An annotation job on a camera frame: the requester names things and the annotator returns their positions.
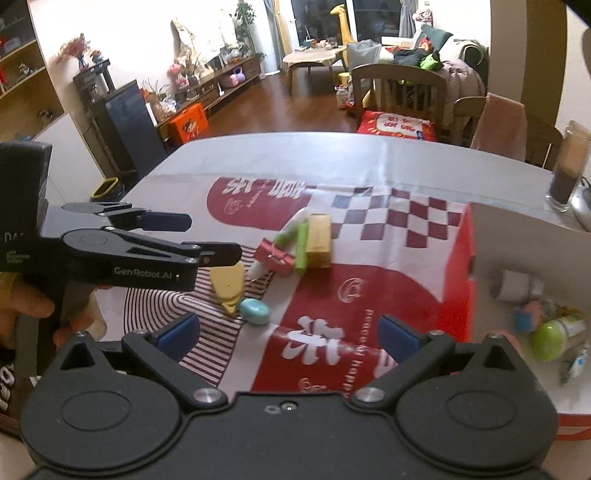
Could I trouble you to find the wooden coffee table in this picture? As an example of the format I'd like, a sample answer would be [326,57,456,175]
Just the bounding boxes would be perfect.
[281,45,346,94]

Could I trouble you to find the red printed seat cushion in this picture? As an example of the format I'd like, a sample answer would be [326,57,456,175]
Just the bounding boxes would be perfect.
[356,111,438,142]

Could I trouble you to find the red cardboard box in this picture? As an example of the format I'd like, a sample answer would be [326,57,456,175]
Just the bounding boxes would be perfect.
[462,203,590,441]

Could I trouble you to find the teal oval eraser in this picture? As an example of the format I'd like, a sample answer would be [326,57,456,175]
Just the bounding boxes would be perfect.
[238,298,270,326]

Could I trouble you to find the white grey cylinder roll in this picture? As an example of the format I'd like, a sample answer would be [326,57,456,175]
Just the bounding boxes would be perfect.
[490,270,545,304]

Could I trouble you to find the wooden tv cabinet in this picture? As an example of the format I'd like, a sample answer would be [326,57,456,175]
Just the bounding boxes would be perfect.
[155,57,262,142]

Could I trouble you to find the green potted plant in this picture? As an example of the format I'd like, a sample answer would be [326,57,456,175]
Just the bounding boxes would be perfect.
[233,1,266,61]

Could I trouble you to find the orange gift box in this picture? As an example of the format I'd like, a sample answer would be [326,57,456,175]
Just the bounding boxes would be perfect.
[168,103,209,145]

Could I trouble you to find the black speaker cabinet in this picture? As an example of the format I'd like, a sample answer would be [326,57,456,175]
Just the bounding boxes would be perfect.
[73,60,166,180]

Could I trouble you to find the pink face doll figure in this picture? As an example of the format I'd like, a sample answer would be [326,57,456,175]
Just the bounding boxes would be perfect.
[513,298,559,333]

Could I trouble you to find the green capped plastic bottle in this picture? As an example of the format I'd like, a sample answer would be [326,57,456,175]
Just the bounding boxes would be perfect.
[530,314,587,362]

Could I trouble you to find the pink towel on chair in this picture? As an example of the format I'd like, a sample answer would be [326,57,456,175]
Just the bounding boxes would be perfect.
[470,92,528,161]

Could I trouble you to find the green white marker pen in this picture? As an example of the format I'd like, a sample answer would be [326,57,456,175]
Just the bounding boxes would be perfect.
[246,207,310,281]

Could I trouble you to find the yellow rectangular box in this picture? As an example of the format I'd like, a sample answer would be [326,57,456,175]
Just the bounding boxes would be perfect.
[305,214,332,268]

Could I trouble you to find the pink bag on cabinet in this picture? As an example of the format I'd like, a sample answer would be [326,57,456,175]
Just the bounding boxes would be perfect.
[219,66,246,90]

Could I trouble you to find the white desk lamp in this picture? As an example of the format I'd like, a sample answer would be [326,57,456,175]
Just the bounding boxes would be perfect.
[570,176,591,232]

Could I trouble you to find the pink red binder clip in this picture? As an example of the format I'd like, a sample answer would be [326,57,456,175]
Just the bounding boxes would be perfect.
[253,238,294,277]

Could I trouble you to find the green stick marker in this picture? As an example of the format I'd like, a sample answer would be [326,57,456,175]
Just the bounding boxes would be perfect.
[294,222,308,275]

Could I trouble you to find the yellow giraffe toy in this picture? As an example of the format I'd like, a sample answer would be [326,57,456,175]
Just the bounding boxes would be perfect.
[331,4,353,70]

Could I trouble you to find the sofa with clothes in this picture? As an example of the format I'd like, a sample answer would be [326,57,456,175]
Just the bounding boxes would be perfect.
[379,25,489,129]

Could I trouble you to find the red orange charm keychain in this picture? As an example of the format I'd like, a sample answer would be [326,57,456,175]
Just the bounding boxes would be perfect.
[560,343,590,386]

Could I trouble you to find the person's left hand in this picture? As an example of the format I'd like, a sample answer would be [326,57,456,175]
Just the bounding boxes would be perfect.
[0,271,100,351]

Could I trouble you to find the glass jar dark contents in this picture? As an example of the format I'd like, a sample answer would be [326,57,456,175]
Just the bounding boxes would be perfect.
[546,120,590,212]

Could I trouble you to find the red white patterned mat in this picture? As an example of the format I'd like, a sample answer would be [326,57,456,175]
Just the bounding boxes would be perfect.
[97,174,475,393]

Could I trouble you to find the wooden dining chair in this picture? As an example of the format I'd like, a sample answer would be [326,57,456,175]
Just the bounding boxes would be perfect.
[351,63,448,136]

